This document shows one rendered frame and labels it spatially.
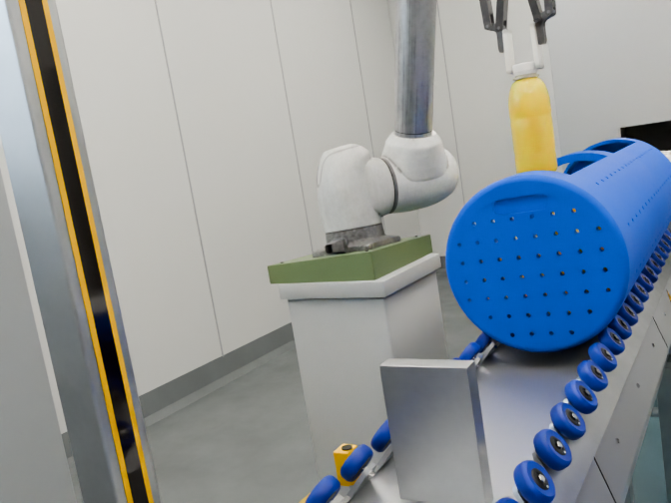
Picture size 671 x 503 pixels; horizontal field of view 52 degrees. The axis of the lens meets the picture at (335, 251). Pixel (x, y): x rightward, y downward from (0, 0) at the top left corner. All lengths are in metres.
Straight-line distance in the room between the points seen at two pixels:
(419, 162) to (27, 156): 1.22
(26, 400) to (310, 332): 0.87
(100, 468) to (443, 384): 0.38
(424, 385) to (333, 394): 1.10
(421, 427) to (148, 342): 3.44
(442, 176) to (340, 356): 0.55
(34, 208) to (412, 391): 0.44
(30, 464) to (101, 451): 1.44
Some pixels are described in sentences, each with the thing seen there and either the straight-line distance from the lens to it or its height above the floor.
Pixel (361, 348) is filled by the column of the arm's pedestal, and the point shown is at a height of 0.83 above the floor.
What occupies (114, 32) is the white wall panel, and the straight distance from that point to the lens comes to 4.25.
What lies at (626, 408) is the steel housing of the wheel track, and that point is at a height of 0.88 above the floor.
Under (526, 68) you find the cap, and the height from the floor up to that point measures 1.40.
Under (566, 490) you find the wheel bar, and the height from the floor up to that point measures 0.92.
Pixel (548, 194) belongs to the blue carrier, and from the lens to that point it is 1.08.
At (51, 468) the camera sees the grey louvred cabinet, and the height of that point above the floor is 0.54.
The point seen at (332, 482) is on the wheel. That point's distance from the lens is 0.75.
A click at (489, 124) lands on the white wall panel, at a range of 6.52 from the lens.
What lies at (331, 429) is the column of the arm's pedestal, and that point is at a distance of 1.88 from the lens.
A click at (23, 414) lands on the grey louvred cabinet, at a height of 0.73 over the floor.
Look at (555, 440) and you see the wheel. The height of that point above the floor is 0.97.
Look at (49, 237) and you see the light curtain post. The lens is 0.77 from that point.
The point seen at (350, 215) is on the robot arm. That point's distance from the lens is 1.75.
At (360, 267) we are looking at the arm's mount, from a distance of 1.66.
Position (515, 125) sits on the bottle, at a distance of 1.17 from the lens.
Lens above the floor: 1.31
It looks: 8 degrees down
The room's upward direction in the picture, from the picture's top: 9 degrees counter-clockwise
